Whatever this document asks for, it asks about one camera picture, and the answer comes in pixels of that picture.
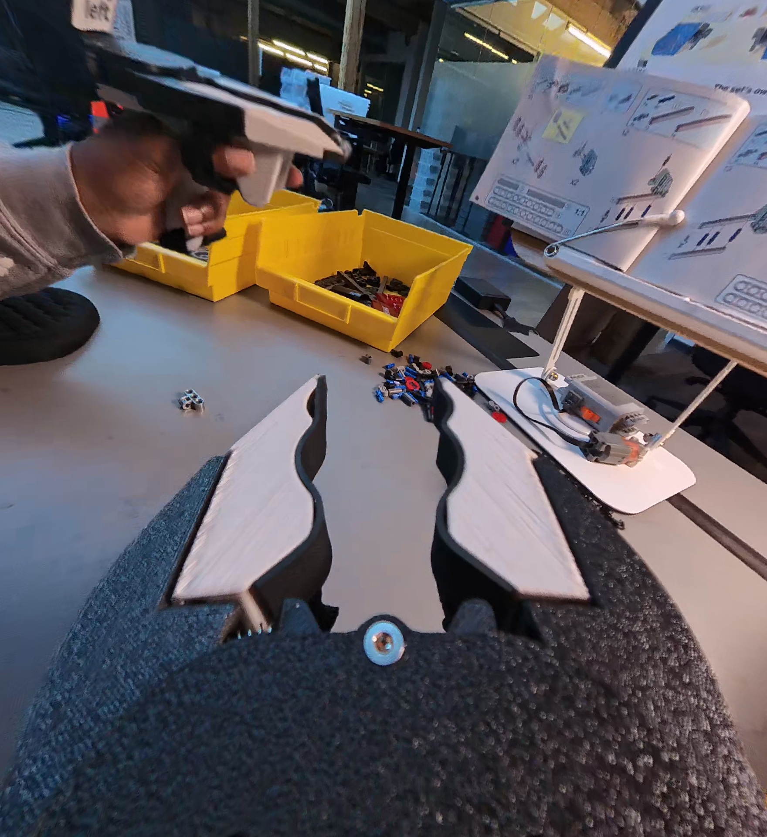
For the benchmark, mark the black round cushion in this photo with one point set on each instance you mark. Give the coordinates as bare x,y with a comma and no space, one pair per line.
24,327

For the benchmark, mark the stack of white boxes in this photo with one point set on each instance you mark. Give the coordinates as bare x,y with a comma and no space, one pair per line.
344,98

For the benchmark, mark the person's left forearm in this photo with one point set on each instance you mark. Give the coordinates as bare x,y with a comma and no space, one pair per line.
17,216

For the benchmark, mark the building instruction booklet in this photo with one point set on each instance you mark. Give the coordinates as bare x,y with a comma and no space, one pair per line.
619,131

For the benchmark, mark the pile of black pins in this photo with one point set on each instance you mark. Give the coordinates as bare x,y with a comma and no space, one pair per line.
609,513

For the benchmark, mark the printed task sheet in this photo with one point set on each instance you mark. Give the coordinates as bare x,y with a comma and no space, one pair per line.
717,39

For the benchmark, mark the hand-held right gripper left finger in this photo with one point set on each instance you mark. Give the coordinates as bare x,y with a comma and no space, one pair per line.
253,523

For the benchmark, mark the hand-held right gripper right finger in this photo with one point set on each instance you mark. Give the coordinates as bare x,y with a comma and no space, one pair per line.
514,523

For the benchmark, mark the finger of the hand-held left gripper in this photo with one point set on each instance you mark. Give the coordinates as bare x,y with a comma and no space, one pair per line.
292,131

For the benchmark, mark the pile of black brick parts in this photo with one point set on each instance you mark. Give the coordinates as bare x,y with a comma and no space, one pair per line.
357,284

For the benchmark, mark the grey motor brick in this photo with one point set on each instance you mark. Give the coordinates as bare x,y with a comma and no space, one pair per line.
606,405

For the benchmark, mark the silver three-hole beam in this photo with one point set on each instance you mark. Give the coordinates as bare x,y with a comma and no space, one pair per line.
191,400

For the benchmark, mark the grey desk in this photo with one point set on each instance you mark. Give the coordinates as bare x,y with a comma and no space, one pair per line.
96,444

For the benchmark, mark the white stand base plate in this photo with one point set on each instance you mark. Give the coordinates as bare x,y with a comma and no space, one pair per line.
632,484

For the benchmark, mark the person's left hand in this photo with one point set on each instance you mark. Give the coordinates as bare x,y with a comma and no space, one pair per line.
135,183

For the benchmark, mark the wooden stand board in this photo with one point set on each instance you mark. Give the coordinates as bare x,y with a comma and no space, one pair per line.
527,245

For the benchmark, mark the black power adapter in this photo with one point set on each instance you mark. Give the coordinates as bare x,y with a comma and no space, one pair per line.
481,294

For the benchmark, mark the background wooden table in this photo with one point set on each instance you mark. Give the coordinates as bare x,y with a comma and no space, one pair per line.
390,131

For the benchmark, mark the pile of mixed brick parts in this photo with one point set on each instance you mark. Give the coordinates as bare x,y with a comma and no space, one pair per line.
409,382

